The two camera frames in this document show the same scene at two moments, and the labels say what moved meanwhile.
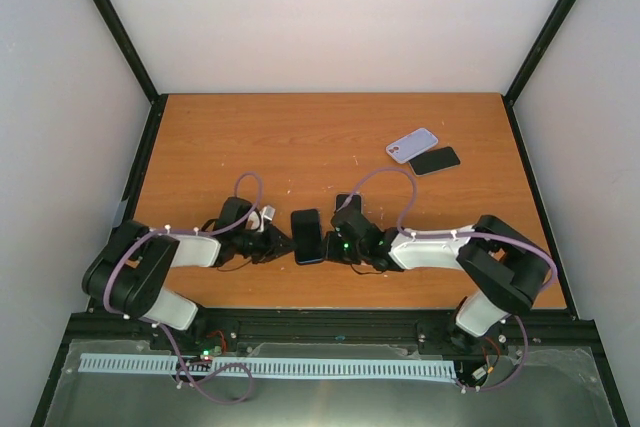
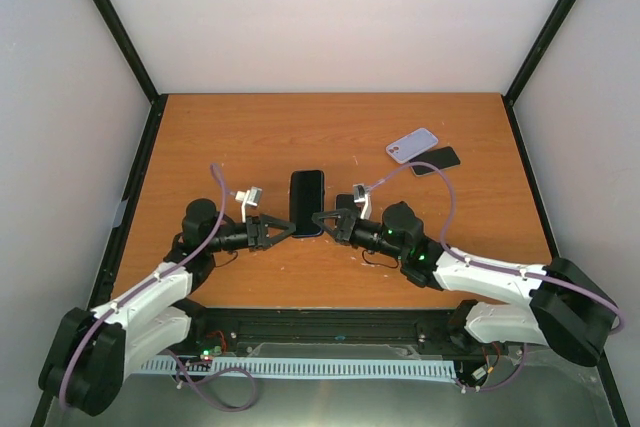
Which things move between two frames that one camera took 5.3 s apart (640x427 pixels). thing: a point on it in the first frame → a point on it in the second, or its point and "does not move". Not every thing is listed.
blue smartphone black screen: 352,209 does not move
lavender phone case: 411,146 does not move
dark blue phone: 307,234 → 306,200
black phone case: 307,233 → 306,198
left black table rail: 126,211 does not move
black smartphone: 353,210 does not move
